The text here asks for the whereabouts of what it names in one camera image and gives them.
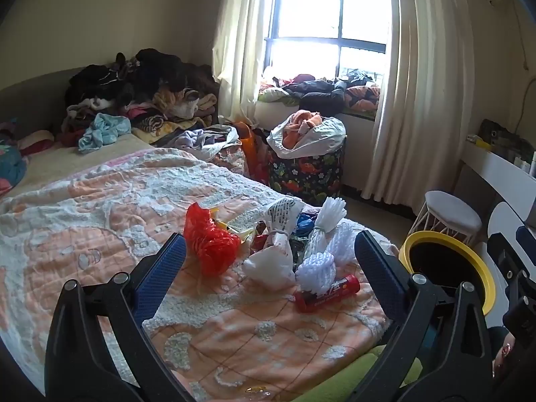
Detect yellow wrapper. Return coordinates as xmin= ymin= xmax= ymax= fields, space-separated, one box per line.
xmin=209 ymin=207 xmax=258 ymax=239

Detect orange clothes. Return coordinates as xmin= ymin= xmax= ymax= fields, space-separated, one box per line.
xmin=281 ymin=110 xmax=325 ymax=149

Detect grey bed headboard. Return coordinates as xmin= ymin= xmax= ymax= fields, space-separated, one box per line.
xmin=0 ymin=67 xmax=90 ymax=135

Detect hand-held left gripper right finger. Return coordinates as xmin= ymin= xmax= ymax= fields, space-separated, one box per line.
xmin=354 ymin=229 xmax=495 ymax=402

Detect dinosaur print laundry basket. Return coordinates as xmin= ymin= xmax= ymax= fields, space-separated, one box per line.
xmin=268 ymin=134 xmax=346 ymax=206

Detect wide cream curtain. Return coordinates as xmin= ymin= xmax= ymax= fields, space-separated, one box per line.
xmin=360 ymin=0 xmax=482 ymax=218

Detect orange bag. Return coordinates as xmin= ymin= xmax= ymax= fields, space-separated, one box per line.
xmin=232 ymin=121 xmax=271 ymax=185

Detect red roll wrapper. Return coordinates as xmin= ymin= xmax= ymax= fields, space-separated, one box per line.
xmin=294 ymin=275 xmax=361 ymax=313

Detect blue rubber glove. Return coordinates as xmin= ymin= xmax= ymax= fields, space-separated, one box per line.
xmin=293 ymin=213 xmax=321 ymax=237

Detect white foam net bundle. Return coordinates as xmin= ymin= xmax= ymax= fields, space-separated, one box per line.
xmin=304 ymin=196 xmax=369 ymax=266
xmin=295 ymin=252 xmax=338 ymax=296

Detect narrow cream curtain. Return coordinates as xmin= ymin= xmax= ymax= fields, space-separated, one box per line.
xmin=211 ymin=0 xmax=279 ymax=128

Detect clothes on window sill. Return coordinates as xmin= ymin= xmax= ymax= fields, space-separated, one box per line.
xmin=257 ymin=67 xmax=382 ymax=116

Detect light blue garment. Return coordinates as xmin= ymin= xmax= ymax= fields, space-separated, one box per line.
xmin=78 ymin=113 xmax=132 ymax=153

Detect person's right hand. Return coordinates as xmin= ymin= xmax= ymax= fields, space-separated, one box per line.
xmin=493 ymin=331 xmax=522 ymax=380

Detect white wire stool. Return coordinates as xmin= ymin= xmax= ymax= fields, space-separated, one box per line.
xmin=412 ymin=190 xmax=483 ymax=246

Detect lilac garment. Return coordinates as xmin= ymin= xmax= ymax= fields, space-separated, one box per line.
xmin=159 ymin=128 xmax=210 ymax=151

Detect black framed window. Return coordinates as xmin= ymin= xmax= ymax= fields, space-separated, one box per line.
xmin=264 ymin=0 xmax=392 ymax=80

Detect green cloth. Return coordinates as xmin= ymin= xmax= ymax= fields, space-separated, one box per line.
xmin=289 ymin=343 xmax=423 ymax=402

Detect dark camouflage bag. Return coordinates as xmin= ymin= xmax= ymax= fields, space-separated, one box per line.
xmin=477 ymin=118 xmax=534 ymax=162

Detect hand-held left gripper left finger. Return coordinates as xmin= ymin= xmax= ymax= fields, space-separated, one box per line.
xmin=44 ymin=232 xmax=197 ymax=402

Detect white vanity desk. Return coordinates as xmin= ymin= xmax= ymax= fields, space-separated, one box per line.
xmin=458 ymin=138 xmax=536 ymax=235

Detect white yellow plastic packet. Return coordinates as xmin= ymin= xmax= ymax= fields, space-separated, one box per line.
xmin=242 ymin=196 xmax=306 ymax=291

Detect orange white tufted blanket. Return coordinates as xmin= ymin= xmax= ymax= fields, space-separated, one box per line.
xmin=0 ymin=148 xmax=398 ymax=402

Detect pile of clothes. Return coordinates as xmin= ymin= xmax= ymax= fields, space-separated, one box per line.
xmin=61 ymin=48 xmax=220 ymax=147

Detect red plastic bag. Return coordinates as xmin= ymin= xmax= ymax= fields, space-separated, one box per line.
xmin=183 ymin=202 xmax=241 ymax=276

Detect white plastic bag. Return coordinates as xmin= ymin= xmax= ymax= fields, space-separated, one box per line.
xmin=267 ymin=115 xmax=346 ymax=160

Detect yellow rimmed black bin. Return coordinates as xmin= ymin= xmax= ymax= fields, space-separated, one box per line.
xmin=398 ymin=231 xmax=497 ymax=317

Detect pink floral bag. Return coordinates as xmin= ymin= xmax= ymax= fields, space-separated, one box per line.
xmin=205 ymin=123 xmax=252 ymax=177

